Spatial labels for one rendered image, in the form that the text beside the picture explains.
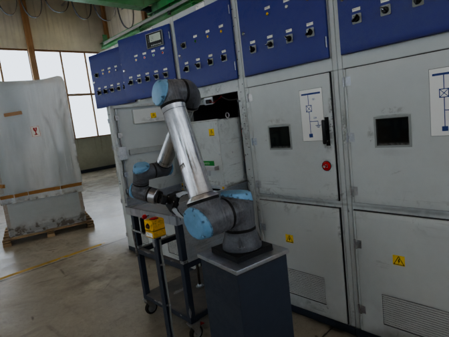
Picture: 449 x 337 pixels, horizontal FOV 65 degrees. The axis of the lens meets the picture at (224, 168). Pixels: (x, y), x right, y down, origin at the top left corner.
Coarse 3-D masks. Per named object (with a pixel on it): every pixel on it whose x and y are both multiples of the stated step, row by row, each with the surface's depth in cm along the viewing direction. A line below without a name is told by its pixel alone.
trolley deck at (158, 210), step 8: (184, 200) 255; (128, 208) 254; (136, 208) 248; (144, 208) 245; (152, 208) 242; (160, 208) 239; (136, 216) 247; (152, 216) 231; (160, 216) 224; (168, 216) 217; (176, 216) 213; (176, 224) 213
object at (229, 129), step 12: (204, 120) 252; (228, 120) 249; (228, 132) 250; (240, 132) 258; (228, 144) 250; (240, 144) 258; (228, 156) 250; (240, 156) 259; (228, 168) 250; (240, 168) 259; (228, 180) 251; (240, 180) 259
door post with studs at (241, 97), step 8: (232, 0) 238; (232, 8) 240; (232, 16) 241; (240, 56) 242; (240, 64) 244; (240, 72) 245; (240, 80) 246; (240, 88) 248; (240, 96) 249; (240, 104) 251; (240, 112) 252; (248, 128) 249; (248, 136) 250; (248, 144) 252; (248, 152) 253; (248, 160) 255; (248, 168) 256; (248, 176) 258; (248, 184) 259; (256, 208) 257; (256, 216) 259; (256, 224) 260
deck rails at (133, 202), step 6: (174, 186) 283; (234, 186) 250; (240, 186) 255; (246, 186) 259; (162, 192) 275; (168, 192) 279; (216, 192) 239; (126, 198) 254; (132, 198) 257; (132, 204) 257; (138, 204) 258; (180, 204) 218; (180, 210) 219
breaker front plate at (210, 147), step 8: (216, 120) 243; (200, 128) 256; (208, 128) 250; (216, 128) 244; (200, 136) 258; (208, 136) 252; (216, 136) 246; (200, 144) 260; (208, 144) 253; (216, 144) 247; (200, 152) 261; (208, 152) 255; (216, 152) 249; (208, 160) 256; (216, 160) 250; (208, 176) 260; (216, 176) 253; (216, 184) 255
